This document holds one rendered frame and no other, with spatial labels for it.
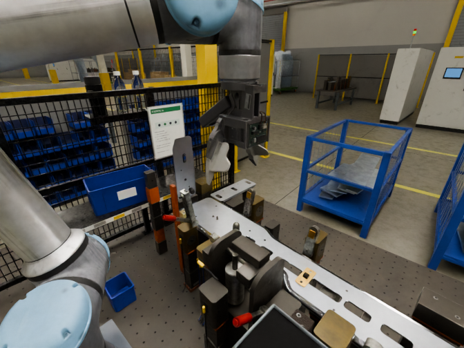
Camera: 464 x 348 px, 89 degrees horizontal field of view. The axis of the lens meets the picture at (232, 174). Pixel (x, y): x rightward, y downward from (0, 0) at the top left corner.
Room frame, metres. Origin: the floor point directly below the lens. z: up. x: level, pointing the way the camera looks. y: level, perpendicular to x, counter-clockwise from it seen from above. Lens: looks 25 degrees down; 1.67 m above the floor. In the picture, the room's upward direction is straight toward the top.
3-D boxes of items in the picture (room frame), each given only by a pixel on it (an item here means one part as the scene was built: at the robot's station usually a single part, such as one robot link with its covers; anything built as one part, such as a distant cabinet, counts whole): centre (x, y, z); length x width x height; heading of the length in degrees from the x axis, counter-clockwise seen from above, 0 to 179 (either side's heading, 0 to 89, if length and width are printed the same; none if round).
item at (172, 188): (0.89, 0.25, 0.95); 0.03 x 0.01 x 0.50; 44
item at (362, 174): (2.66, -1.50, 0.48); 1.20 x 0.80 x 0.95; 138
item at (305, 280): (0.59, -0.26, 1.01); 0.08 x 0.04 x 0.01; 134
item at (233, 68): (0.48, -0.02, 1.66); 0.08 x 0.08 x 0.05
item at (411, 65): (7.92, -5.49, 1.22); 2.40 x 0.54 x 2.45; 136
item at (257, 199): (1.03, -0.13, 0.87); 0.12 x 0.07 x 0.35; 134
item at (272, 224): (0.91, -0.20, 0.84); 0.10 x 0.05 x 0.29; 134
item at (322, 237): (0.76, -0.35, 0.87); 0.12 x 0.07 x 0.35; 134
